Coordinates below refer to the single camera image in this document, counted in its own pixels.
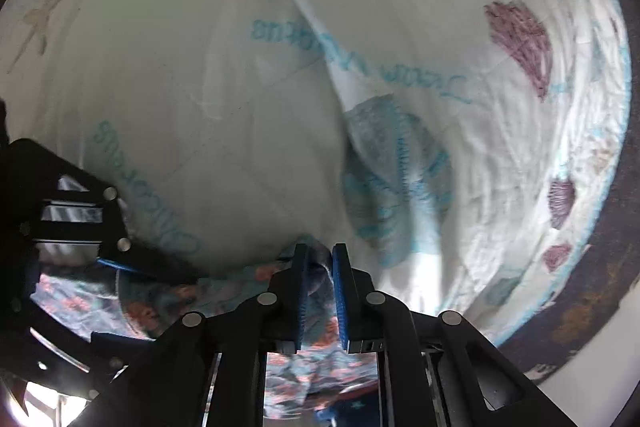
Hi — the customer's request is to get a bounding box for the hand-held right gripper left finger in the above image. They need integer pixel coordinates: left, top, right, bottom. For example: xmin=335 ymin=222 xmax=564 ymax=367
xmin=90 ymin=243 xmax=308 ymax=427

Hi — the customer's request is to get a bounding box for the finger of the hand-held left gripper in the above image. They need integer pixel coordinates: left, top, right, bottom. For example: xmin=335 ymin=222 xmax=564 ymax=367
xmin=0 ymin=138 xmax=203 ymax=287
xmin=10 ymin=297 xmax=161 ymax=403

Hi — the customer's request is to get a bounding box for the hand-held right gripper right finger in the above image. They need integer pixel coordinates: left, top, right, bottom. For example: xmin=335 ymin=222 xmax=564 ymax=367
xmin=331 ymin=243 xmax=566 ymax=427

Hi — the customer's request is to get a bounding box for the teal floral garment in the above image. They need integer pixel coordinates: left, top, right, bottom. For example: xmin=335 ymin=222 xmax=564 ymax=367
xmin=30 ymin=237 xmax=386 ymax=427

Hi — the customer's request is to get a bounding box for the white seashell print quilt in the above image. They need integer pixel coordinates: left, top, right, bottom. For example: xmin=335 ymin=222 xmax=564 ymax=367
xmin=0 ymin=0 xmax=633 ymax=358

